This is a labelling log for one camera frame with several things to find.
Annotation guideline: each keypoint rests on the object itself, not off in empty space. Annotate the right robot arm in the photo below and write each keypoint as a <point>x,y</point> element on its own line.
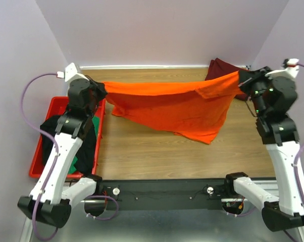
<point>273,93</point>

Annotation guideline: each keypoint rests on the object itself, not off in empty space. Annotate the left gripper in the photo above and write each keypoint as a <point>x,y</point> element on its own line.
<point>98,88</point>

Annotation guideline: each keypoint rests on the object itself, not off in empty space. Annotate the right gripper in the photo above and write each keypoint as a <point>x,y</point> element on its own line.
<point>246,78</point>

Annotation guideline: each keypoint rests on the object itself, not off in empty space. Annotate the black t shirt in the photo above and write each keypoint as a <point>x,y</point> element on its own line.
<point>48,126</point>

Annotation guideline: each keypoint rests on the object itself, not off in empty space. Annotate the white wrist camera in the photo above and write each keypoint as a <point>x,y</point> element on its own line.
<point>290,69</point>
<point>71,73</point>

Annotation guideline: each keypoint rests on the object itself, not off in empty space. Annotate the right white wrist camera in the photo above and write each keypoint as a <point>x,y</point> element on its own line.
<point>290,69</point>

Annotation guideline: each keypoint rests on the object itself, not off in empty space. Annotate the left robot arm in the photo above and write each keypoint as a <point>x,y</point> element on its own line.
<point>48,202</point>

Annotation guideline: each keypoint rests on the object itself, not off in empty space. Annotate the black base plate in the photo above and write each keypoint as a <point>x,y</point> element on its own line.
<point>168,194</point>

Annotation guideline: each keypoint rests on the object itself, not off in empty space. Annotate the orange t shirt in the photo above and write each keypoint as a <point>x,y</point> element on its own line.
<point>195,110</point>

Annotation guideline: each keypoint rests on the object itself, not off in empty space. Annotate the green t shirt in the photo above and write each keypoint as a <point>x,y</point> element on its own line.
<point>83,162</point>

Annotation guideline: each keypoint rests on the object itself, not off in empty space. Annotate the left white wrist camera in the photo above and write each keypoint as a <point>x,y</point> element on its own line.
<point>71,73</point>

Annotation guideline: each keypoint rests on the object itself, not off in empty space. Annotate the folded maroon t shirt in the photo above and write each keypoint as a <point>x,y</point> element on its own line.
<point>219,68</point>

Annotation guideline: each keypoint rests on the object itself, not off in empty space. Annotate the aluminium frame rail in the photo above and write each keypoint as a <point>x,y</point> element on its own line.
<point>268,184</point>

